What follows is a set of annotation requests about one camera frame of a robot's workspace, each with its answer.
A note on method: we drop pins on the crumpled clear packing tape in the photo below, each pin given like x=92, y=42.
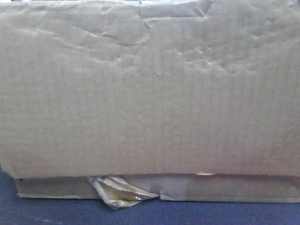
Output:
x=117, y=193

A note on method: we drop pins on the brown cardboard box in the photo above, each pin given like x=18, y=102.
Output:
x=194, y=100

